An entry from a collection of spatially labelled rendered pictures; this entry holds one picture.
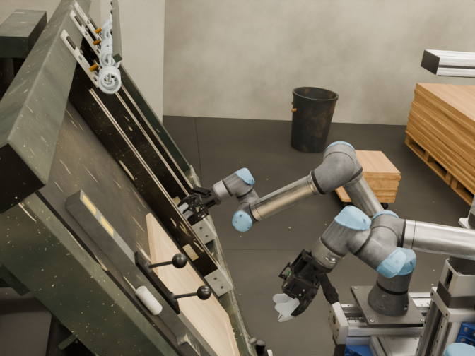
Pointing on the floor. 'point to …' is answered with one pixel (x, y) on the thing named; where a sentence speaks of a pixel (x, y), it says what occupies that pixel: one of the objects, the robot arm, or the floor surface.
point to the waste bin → (312, 118)
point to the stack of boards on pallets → (445, 133)
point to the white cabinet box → (142, 45)
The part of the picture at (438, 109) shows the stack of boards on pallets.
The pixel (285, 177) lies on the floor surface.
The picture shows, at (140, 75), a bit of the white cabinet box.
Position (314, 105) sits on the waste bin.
